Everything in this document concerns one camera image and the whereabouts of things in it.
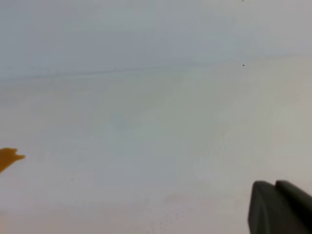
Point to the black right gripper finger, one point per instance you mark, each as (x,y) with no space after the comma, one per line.
(282,208)

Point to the orange coffee stain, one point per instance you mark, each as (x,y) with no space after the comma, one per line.
(8,156)

